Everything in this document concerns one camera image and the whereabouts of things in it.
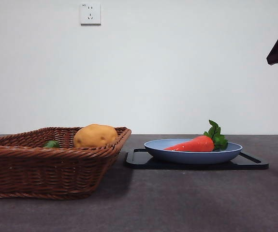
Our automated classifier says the brown wicker basket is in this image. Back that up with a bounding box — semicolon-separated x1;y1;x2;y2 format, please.
0;126;132;201

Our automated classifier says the green vegetable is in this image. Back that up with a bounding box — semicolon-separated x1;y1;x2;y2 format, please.
43;140;60;148

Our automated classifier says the blue round plate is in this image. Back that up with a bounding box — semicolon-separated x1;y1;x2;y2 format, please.
143;138;243;165

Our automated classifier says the black flat tray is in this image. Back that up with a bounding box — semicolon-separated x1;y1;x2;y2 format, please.
123;148;269;171

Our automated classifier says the white wall socket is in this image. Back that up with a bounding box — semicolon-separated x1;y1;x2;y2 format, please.
80;2;102;26

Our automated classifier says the yellow-brown potato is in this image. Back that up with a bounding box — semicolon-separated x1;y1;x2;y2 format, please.
73;123;119;148

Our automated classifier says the orange carrot with green leaves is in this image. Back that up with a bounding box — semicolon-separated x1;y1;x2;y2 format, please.
163;119;229;153

